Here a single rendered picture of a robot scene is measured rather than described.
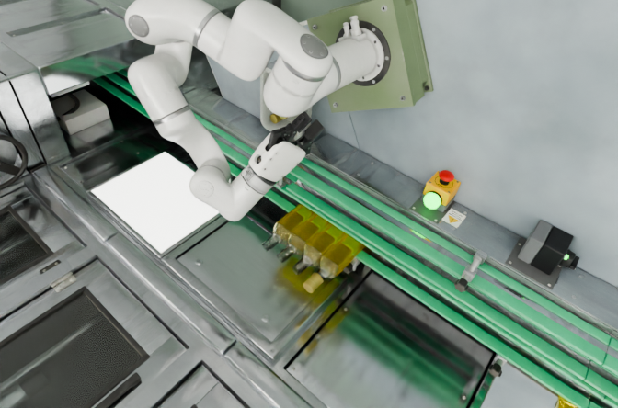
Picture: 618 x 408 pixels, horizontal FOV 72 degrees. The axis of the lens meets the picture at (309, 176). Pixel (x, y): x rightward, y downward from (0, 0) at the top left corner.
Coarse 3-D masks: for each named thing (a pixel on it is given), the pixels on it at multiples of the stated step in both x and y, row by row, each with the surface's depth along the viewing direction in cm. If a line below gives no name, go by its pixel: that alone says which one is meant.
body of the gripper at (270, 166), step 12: (264, 144) 92; (276, 144) 90; (288, 144) 91; (252, 156) 93; (264, 156) 91; (276, 156) 91; (288, 156) 93; (300, 156) 96; (252, 168) 94; (264, 168) 92; (276, 168) 94; (288, 168) 96; (264, 180) 93; (276, 180) 97
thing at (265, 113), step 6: (264, 72) 130; (264, 78) 132; (264, 84) 133; (264, 102) 138; (264, 108) 140; (264, 114) 141; (270, 114) 144; (264, 120) 143; (270, 120) 144; (282, 120) 145; (288, 120) 145; (264, 126) 143; (270, 126) 143; (276, 126) 143; (282, 126) 143; (300, 132) 133; (294, 138) 138
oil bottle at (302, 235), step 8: (312, 216) 127; (304, 224) 124; (312, 224) 124; (320, 224) 124; (296, 232) 121; (304, 232) 122; (312, 232) 122; (288, 240) 121; (296, 240) 120; (304, 240) 120; (296, 248) 119
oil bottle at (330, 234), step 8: (328, 224) 125; (320, 232) 122; (328, 232) 122; (336, 232) 123; (344, 232) 123; (312, 240) 120; (320, 240) 120; (328, 240) 120; (336, 240) 121; (304, 248) 118; (312, 248) 118; (320, 248) 118; (328, 248) 119; (312, 256) 116; (320, 256) 117; (312, 264) 118
